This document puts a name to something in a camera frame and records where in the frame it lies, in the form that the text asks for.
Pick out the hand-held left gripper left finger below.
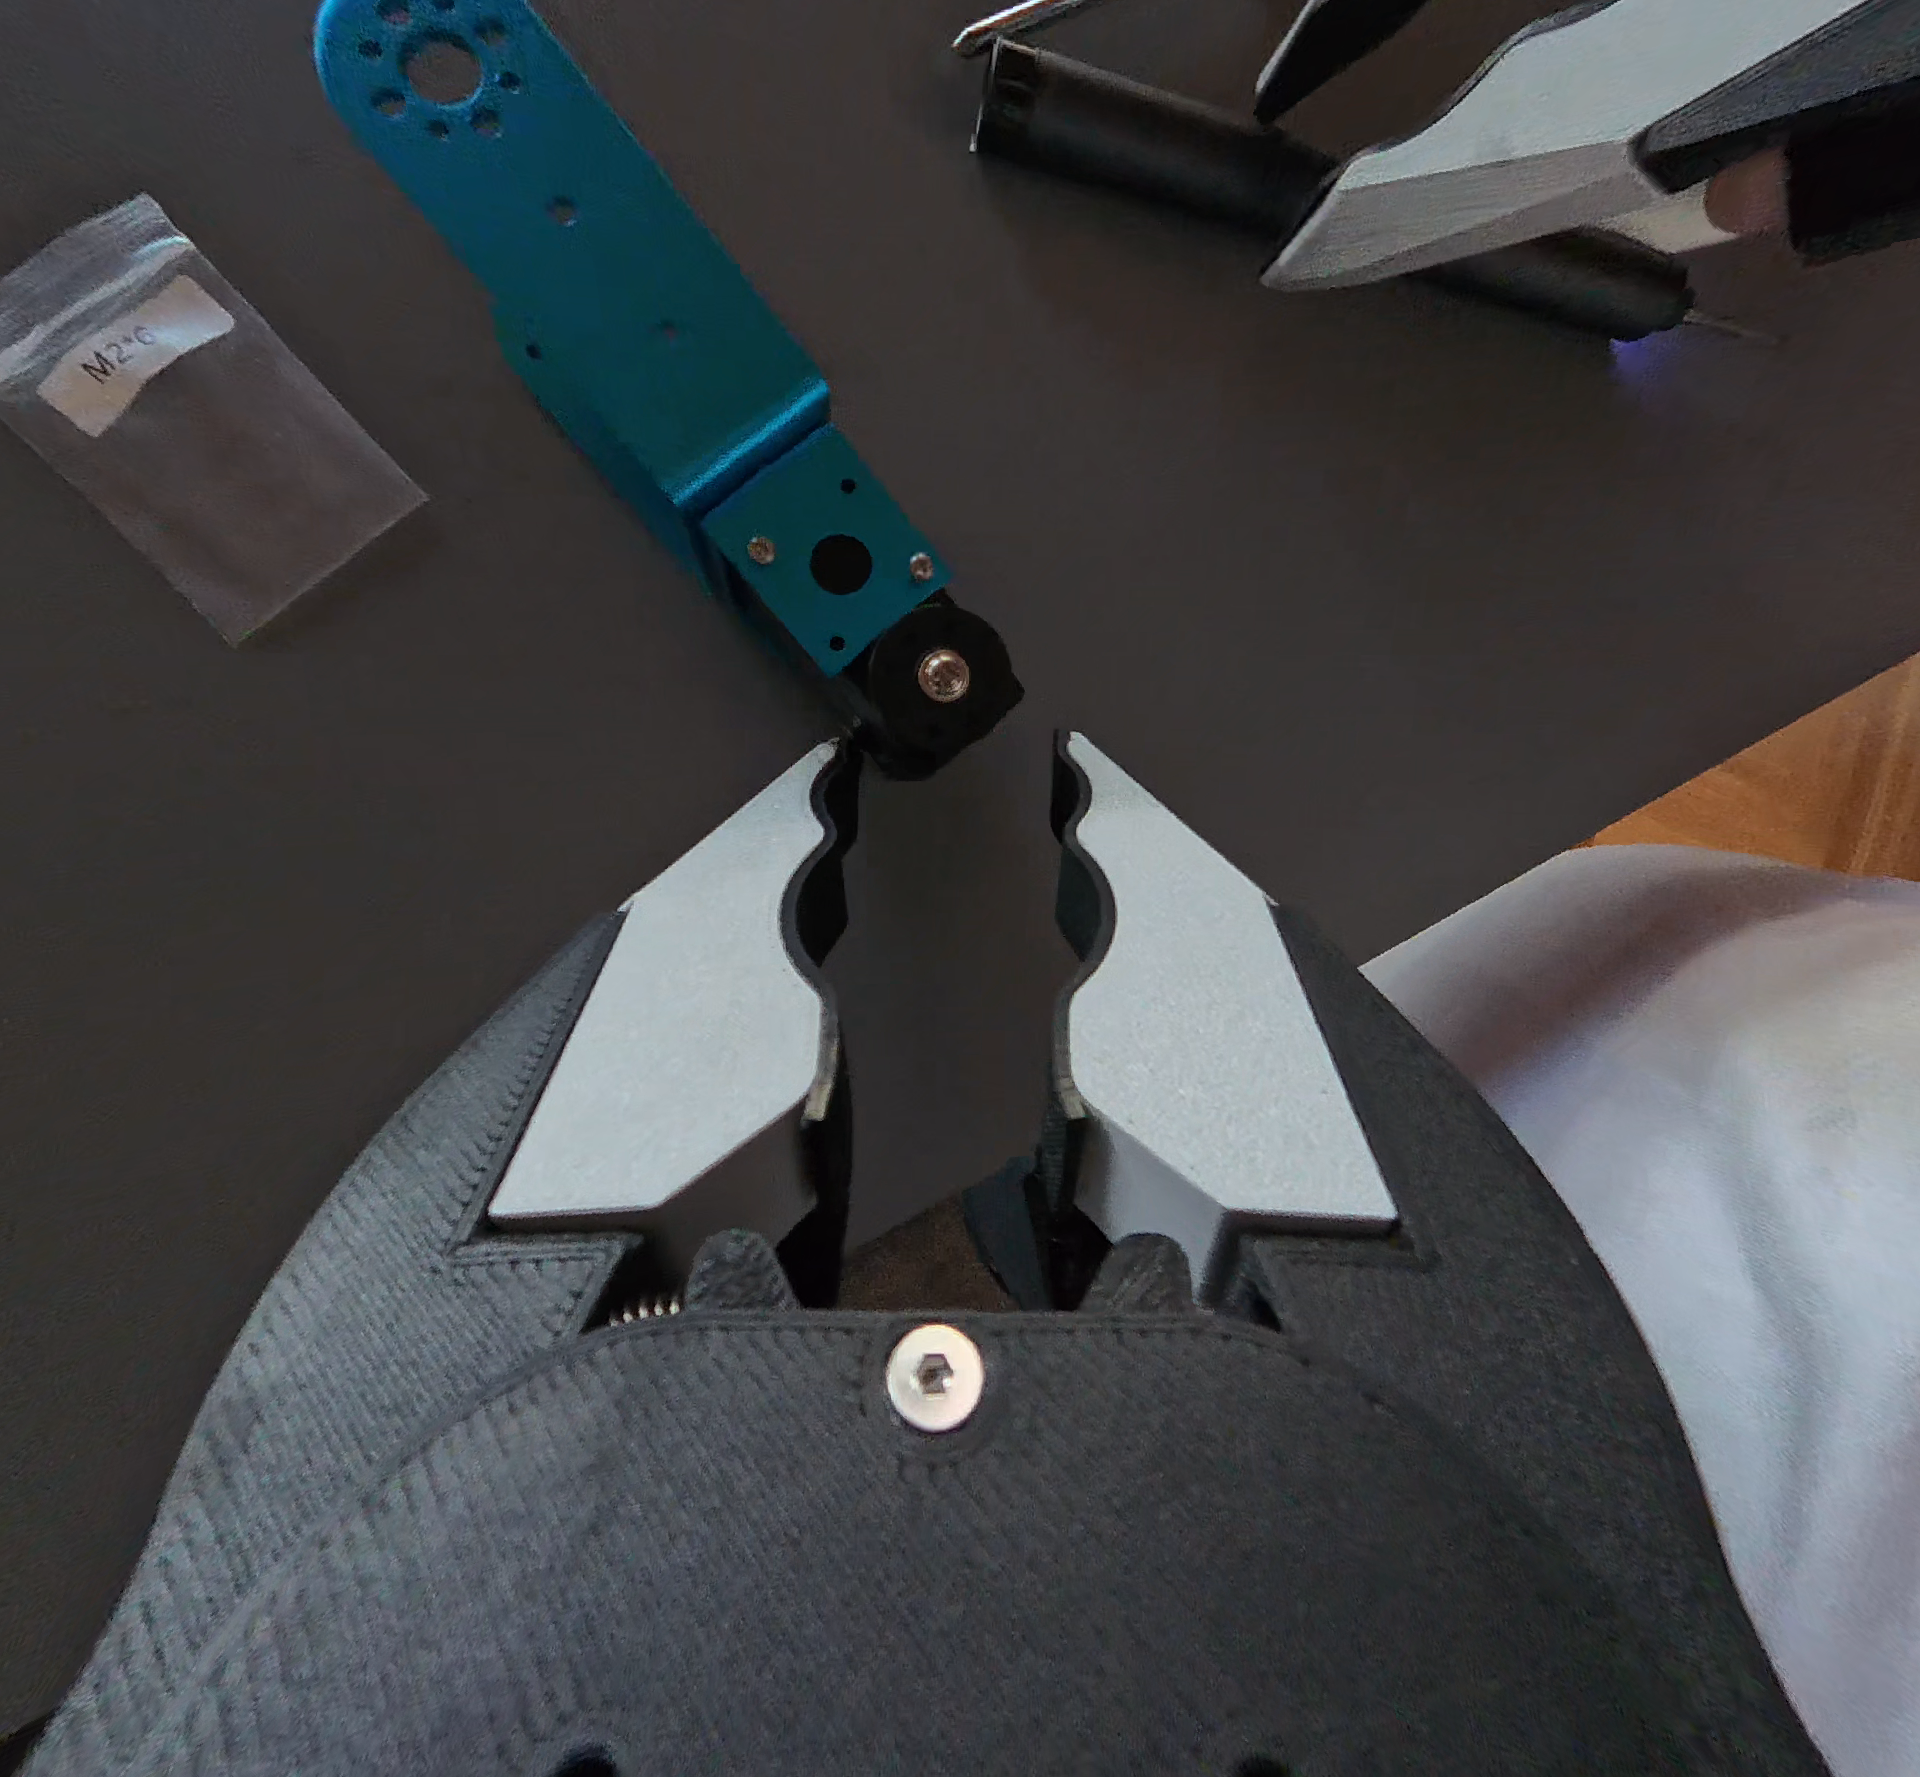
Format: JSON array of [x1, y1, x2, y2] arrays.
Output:
[[484, 740, 871, 1231]]

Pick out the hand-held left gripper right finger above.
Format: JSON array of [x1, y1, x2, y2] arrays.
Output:
[[1048, 730, 1405, 1270]]

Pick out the black electric screwdriver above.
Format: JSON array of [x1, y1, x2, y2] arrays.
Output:
[[968, 34, 1788, 351]]

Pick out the blue metal bracket with servo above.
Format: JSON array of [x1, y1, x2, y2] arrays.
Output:
[[311, 0, 1031, 779]]

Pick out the dark grey desk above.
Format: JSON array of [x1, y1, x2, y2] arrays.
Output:
[[0, 0, 1920, 1765]]

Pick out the clear labelled zip bag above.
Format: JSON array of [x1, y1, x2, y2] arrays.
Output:
[[0, 192, 433, 649]]

